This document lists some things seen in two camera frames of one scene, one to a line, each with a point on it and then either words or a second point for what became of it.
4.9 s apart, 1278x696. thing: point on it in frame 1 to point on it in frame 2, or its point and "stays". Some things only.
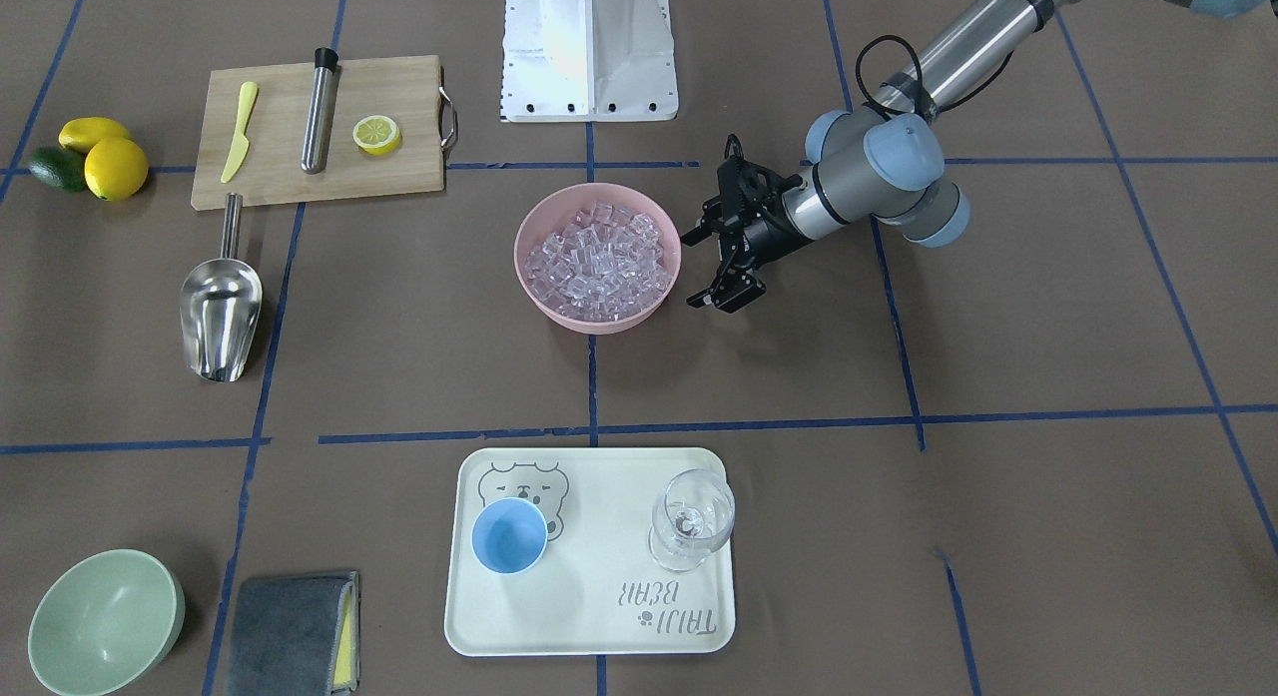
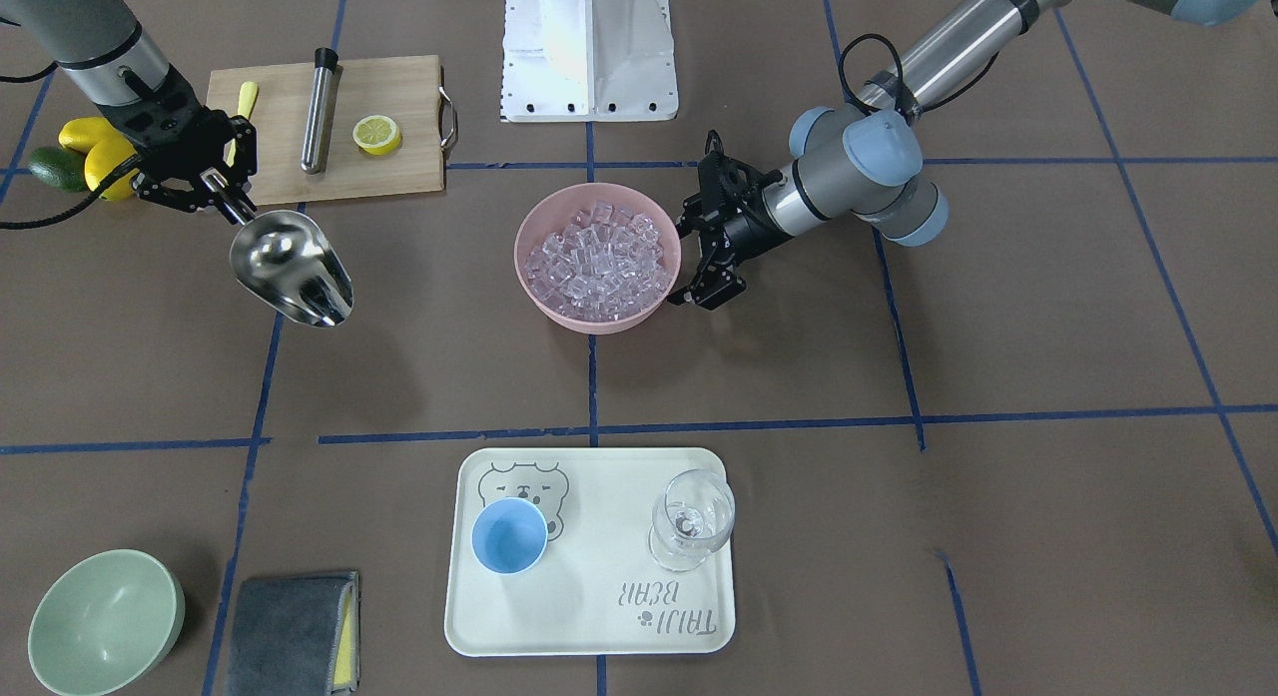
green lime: (59, 167) stays
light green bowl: (104, 620) stays
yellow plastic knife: (241, 143) stays
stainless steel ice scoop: (220, 301) to (284, 259)
